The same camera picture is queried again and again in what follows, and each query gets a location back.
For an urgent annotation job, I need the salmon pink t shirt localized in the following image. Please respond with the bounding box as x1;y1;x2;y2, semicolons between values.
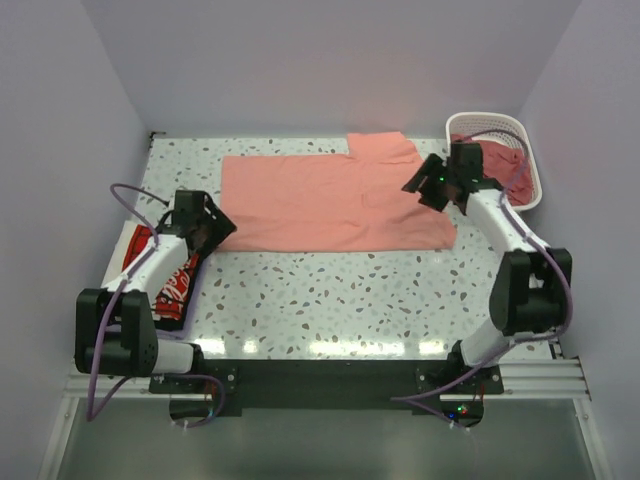
220;132;456;253

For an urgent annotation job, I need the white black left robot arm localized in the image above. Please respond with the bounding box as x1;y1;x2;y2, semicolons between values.
74;190;237;392

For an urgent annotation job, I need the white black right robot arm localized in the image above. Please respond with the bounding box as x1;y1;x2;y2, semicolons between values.
403;142;573;393

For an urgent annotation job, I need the dark pink crumpled shirt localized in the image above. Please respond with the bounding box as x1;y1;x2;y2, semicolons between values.
468;139;534;207

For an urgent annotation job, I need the white plastic laundry basket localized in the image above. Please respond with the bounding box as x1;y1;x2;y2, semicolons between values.
445;112;542;211

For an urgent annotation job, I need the red white printed folded shirt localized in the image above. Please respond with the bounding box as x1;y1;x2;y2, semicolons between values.
123;223;202;334

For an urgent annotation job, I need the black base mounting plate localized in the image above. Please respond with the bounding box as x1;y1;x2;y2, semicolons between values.
148;358;506;419

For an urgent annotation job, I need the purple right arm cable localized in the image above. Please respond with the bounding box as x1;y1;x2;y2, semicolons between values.
392;128;572;417

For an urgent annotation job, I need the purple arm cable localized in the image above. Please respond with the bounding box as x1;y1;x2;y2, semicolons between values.
392;128;572;417
85;183;226;429

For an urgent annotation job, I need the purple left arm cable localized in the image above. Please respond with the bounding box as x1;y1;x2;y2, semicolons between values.
85;183;226;429

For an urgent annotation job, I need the aluminium extrusion rail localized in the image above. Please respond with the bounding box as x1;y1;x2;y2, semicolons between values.
63;359;590;401

